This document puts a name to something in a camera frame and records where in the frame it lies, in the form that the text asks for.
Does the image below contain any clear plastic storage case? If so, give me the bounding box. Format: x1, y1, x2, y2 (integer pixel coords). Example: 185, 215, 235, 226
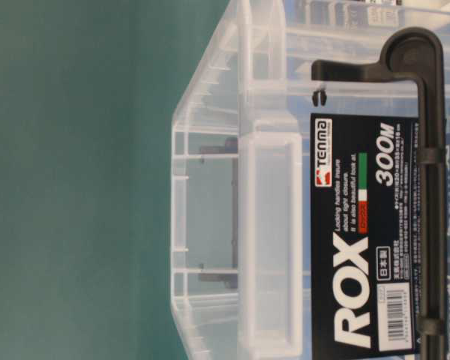
170, 1, 450, 359

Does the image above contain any black ROX product label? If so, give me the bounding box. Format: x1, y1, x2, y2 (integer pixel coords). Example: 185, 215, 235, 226
310, 113, 421, 359

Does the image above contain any black locking case handle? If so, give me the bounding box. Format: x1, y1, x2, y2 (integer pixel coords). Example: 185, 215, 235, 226
311, 27, 448, 359

